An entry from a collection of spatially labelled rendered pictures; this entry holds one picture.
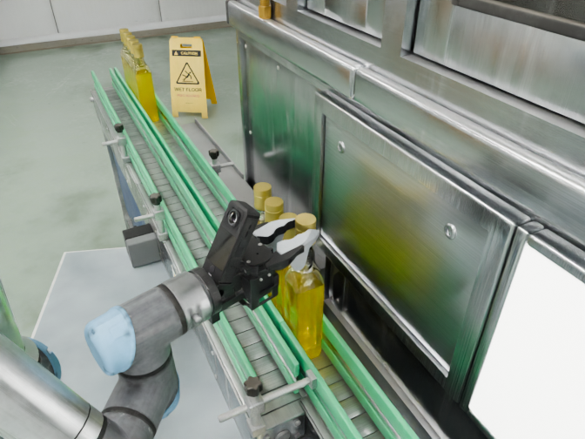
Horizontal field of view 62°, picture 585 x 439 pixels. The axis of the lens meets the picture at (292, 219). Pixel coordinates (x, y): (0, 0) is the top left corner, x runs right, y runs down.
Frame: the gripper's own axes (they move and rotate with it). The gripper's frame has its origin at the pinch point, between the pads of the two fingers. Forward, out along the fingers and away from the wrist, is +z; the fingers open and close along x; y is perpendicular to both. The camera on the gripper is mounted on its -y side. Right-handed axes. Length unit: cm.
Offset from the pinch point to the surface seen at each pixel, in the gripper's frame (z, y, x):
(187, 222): 7, 30, -53
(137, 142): 20, 30, -106
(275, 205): 2.6, 2.3, -10.2
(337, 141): 15.6, -6.7, -8.1
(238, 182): 30, 30, -60
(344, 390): -0.4, 30.5, 11.6
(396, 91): 12.4, -20.5, 5.7
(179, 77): 147, 86, -301
